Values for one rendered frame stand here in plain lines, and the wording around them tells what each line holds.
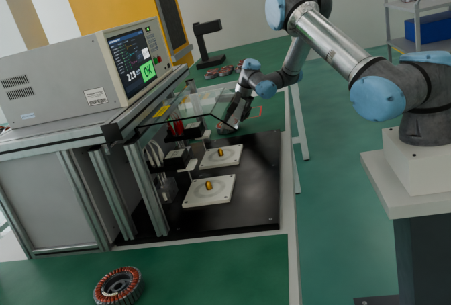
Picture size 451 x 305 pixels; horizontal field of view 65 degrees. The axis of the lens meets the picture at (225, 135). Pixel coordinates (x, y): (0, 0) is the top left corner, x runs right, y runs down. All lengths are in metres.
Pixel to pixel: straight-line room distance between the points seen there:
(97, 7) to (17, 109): 3.87
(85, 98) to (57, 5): 6.42
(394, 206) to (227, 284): 0.46
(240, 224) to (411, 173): 0.45
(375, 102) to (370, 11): 5.57
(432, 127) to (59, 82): 0.99
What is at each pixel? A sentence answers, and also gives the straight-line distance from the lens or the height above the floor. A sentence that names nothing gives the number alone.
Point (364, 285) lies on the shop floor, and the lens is 1.84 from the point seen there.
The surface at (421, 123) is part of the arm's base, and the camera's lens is 1.04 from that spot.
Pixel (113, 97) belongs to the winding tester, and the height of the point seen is 1.15.
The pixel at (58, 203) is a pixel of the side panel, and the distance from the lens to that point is 1.09.
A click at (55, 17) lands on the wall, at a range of 7.50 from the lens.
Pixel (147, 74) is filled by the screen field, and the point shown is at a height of 1.16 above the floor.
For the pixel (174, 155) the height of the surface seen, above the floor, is 0.92.
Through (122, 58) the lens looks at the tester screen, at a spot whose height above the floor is 1.24.
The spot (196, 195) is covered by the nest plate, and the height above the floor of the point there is 0.78.
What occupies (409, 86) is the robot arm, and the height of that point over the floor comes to 1.04.
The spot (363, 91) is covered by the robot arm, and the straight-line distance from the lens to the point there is 0.91.
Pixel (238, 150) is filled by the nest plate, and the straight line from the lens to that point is 1.35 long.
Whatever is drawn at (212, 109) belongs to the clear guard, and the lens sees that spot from 0.92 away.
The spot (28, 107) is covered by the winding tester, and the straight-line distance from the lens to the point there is 1.16.
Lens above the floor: 1.32
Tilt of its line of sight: 21 degrees down
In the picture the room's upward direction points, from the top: 15 degrees counter-clockwise
